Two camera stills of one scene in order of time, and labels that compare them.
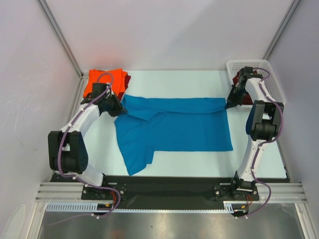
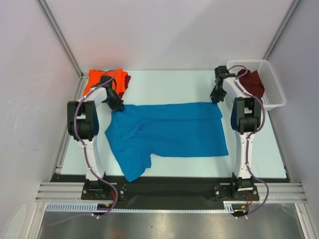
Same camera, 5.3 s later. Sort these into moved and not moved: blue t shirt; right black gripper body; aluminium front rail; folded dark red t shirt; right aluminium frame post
Moved: right black gripper body; blue t shirt
Not moved: aluminium front rail; right aluminium frame post; folded dark red t shirt
